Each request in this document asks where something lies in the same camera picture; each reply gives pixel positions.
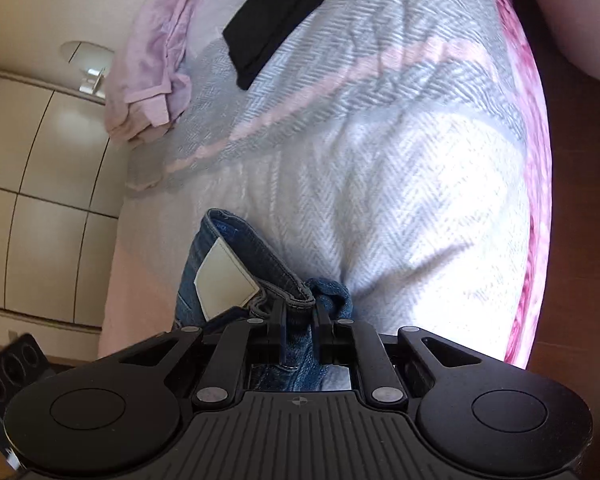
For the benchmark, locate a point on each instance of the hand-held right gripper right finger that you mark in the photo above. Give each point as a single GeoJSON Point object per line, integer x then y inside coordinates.
{"type": "Point", "coordinates": [322, 330]}

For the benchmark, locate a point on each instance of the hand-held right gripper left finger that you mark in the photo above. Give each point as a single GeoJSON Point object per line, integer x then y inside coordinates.
{"type": "Point", "coordinates": [277, 330]}

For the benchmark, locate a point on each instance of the blue denim jeans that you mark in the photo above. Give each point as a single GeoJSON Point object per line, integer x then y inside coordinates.
{"type": "Point", "coordinates": [270, 260]}

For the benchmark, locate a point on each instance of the herringbone white pink blanket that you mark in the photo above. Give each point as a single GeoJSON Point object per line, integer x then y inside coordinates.
{"type": "Point", "coordinates": [380, 185]}

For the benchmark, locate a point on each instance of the cream wardrobe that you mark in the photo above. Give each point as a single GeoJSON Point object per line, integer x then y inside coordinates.
{"type": "Point", "coordinates": [45, 160]}

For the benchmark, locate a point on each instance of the pink floral bed sheet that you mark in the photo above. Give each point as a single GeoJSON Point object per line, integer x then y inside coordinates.
{"type": "Point", "coordinates": [535, 160]}

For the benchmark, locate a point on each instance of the pink crumpled garment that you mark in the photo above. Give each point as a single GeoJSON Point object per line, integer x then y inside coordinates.
{"type": "Point", "coordinates": [150, 60]}

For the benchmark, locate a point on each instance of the black garment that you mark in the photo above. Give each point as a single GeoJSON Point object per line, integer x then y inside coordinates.
{"type": "Point", "coordinates": [275, 15]}

